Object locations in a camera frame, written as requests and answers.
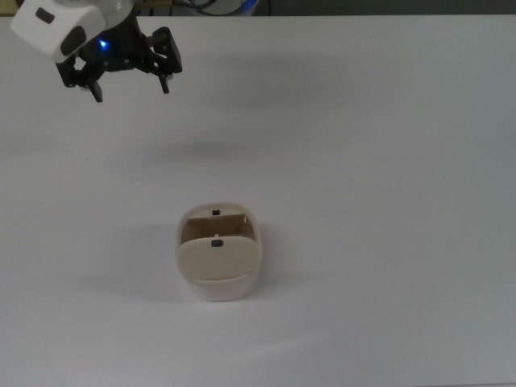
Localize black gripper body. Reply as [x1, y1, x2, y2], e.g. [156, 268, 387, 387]
[77, 17, 149, 74]

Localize beige trash can lid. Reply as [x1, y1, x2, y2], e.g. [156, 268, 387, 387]
[176, 235, 260, 285]

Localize small white trash can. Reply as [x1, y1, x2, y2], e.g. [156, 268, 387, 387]
[174, 202, 265, 304]

